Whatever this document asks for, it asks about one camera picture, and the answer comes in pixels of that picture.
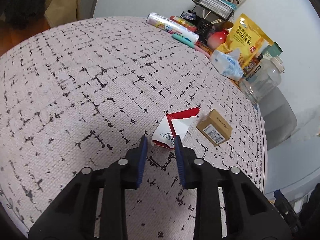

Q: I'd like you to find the torn red white carton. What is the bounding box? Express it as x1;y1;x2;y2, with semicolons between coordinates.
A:
151;107;200;150

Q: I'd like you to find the small brown cardboard box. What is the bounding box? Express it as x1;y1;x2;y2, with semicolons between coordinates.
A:
196;109;232;146

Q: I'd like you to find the white refrigerator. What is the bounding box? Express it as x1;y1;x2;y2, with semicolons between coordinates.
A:
264;117;319;202

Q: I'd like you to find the blue white tissue pack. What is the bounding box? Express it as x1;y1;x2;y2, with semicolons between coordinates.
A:
209;48;243;81

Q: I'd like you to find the pink pen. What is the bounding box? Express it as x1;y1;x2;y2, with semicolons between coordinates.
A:
194;46;211;58

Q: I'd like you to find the grey upholstered chair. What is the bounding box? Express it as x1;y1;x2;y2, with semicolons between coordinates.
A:
258;87;297;150

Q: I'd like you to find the clear plastic water jug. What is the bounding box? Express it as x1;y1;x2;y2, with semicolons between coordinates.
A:
239;56;285;104

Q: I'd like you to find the peach shaped ornament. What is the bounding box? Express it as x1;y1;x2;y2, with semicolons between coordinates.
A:
207;30;228;50

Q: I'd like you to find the white roll of bags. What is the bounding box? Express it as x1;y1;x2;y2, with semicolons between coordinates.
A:
146;12;199;44

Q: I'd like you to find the red candy package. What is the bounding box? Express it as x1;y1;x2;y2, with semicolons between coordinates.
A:
169;16;197;32

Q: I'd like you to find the black pen holder cup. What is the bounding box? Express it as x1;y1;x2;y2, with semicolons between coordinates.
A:
195;18;213;41

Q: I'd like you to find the yellow snack bag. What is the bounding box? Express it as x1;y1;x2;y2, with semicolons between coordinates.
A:
216;14;274;69

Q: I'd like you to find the green tall carton box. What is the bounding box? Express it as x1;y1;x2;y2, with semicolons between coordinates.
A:
262;42;283;60

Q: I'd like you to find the brown wooden chair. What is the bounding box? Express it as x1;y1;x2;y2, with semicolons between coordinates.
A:
1;0;81;28

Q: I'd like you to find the black jacket on chair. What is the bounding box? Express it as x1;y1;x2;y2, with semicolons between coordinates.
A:
4;0;46;29

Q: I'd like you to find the black wire mesh basket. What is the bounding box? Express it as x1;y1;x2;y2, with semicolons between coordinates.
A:
191;0;236;21

